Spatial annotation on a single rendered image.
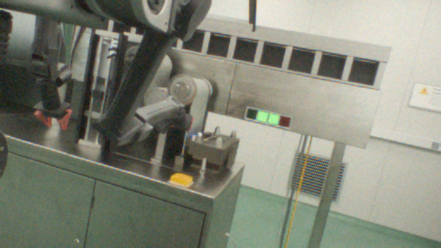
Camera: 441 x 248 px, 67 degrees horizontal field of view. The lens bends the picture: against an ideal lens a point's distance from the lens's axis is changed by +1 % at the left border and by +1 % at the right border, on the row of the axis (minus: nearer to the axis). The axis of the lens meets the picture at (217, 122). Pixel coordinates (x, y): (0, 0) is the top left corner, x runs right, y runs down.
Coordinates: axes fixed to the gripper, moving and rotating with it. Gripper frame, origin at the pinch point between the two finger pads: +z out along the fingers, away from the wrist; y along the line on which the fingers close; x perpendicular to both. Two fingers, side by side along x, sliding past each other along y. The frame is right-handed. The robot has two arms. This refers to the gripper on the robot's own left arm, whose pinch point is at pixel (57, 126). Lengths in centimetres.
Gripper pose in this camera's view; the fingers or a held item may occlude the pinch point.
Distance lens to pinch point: 134.0
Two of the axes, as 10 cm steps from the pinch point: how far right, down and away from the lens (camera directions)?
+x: -2.2, 5.7, -7.9
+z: -1.1, 7.9, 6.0
